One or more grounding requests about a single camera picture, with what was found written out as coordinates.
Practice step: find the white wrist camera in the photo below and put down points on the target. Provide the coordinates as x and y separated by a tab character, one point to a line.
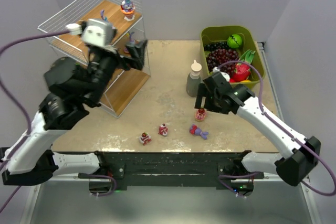
95	33
224	74

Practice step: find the white wire wooden shelf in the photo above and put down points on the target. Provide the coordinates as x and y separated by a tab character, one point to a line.
124	85

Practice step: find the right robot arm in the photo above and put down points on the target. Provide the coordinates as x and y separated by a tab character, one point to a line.
296	156

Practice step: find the pink bear donut strawberry toy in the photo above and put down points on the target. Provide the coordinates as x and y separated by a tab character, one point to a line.
200	114

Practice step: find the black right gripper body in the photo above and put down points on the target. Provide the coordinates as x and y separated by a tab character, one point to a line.
206	96

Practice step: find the spray bottle white cap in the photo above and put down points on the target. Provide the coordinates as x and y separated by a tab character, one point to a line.
193	79

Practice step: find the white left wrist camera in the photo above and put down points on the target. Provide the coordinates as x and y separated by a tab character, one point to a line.
95	33

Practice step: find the green plastic fruit bin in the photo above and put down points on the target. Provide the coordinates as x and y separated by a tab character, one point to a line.
221	33

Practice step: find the purple bunny pink donut toy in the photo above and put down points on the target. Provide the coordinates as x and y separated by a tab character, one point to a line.
130	41

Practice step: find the green round melon toy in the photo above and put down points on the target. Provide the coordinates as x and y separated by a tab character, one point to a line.
234	41

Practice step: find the pink dragon fruit toy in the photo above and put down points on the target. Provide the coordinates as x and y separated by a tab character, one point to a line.
242	71

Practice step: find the small purple bunny strawberry toy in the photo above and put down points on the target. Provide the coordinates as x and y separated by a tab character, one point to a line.
195	130

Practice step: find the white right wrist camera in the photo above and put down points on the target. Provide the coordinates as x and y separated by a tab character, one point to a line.
224	74

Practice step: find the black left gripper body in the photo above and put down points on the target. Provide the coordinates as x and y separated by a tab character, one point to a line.
122	60

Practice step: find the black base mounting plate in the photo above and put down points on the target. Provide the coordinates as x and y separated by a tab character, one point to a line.
111	171

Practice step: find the purple bunny with tube toy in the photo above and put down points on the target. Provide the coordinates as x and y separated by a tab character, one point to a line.
103	17

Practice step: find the pink bear cake slice toy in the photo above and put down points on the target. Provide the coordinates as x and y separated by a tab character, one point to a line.
145	139

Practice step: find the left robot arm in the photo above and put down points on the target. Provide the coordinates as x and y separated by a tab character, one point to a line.
73	89

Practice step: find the dark red grape bunch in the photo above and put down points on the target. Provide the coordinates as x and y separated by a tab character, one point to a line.
221	56

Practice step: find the dark blue grape bunch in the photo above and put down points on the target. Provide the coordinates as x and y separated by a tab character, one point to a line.
216	46

